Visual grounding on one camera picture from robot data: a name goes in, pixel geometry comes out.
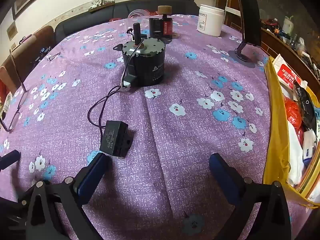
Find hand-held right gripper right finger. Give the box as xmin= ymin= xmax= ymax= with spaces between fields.
xmin=209 ymin=153 xmax=292 ymax=240

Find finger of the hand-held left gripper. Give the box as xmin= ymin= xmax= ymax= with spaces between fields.
xmin=0 ymin=150 xmax=21 ymax=173

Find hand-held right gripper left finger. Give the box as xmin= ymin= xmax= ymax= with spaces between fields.
xmin=5 ymin=152 xmax=113 ymax=240

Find yellow bag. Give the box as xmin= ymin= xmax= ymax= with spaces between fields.
xmin=262 ymin=54 xmax=320 ymax=208

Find purple framed glasses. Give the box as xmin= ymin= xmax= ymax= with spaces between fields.
xmin=0 ymin=49 xmax=28 ymax=133

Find black capacitor box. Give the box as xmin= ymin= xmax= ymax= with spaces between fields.
xmin=99 ymin=120 xmax=132 ymax=158

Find crumpled red plastic bag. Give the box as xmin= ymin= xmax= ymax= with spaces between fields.
xmin=284 ymin=97 xmax=304 ymax=130

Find black packet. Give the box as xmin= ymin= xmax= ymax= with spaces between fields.
xmin=292 ymin=80 xmax=318 ymax=133

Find brown chair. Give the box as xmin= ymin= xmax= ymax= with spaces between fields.
xmin=0 ymin=25 xmax=55 ymax=93

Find white red packet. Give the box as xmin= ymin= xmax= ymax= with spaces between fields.
xmin=272 ymin=54 xmax=308 ymax=90

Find grey phone stand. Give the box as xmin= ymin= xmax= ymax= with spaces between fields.
xmin=229 ymin=41 xmax=256 ymax=68

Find black cylindrical electric motor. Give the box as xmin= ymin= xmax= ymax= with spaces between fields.
xmin=113 ymin=22 xmax=167 ymax=88

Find wooden sideboard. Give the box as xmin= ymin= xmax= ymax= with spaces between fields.
xmin=260 ymin=27 xmax=320 ymax=85

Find black leather sofa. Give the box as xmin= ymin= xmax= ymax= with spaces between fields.
xmin=54 ymin=0 xmax=200 ymax=44

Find white plastic jar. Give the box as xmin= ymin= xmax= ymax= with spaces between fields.
xmin=197 ymin=4 xmax=225 ymax=37

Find black red box cork knob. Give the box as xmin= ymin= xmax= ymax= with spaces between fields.
xmin=149 ymin=5 xmax=173 ymax=40

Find black phone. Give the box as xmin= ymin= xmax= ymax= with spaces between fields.
xmin=235 ymin=0 xmax=262 ymax=47

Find white bottle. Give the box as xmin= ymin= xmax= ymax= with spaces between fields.
xmin=282 ymin=16 xmax=294 ymax=35

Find clear plastic cup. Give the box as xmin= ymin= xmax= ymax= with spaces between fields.
xmin=127 ymin=9 xmax=150 ymax=20

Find carved ornament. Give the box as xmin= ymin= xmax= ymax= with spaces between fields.
xmin=89 ymin=0 xmax=115 ymax=13

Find thin black cable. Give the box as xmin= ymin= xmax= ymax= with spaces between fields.
xmin=87 ymin=85 xmax=125 ymax=130

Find yellow wall plaque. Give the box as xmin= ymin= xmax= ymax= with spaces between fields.
xmin=6 ymin=21 xmax=18 ymax=40

